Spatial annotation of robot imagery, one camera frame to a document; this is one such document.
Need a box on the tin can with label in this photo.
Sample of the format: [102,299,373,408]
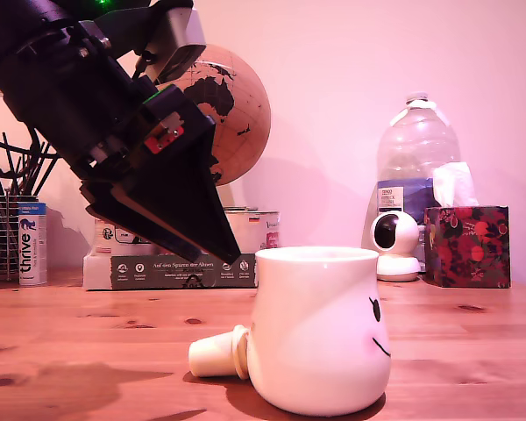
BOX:
[91,215,159,258]
[222,210,281,254]

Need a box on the white mug with face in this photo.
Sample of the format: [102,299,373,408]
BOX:
[248,246,392,417]

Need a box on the floral tissue box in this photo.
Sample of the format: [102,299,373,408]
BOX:
[423,204,511,289]

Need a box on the white paper tissue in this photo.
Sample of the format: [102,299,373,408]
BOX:
[431,161,480,209]

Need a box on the cork globe on metal stand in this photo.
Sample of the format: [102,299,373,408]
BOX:
[157,43,272,212]

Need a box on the wire mesh basket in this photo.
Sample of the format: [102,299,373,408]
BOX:
[0,195,21,282]

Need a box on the large clear water bottle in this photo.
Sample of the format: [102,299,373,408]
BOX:
[361,91,462,260]

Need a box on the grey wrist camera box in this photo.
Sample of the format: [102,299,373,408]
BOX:
[131,0,208,87]

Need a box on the cardboard can tray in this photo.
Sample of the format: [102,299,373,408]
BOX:
[82,252,259,291]

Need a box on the white thrive tube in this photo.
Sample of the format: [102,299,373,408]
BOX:
[18,202,48,287]

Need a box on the cream coffee capsule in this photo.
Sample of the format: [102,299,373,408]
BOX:
[188,325,251,381]

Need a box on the small white round camera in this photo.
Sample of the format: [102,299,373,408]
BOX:
[370,212,422,282]

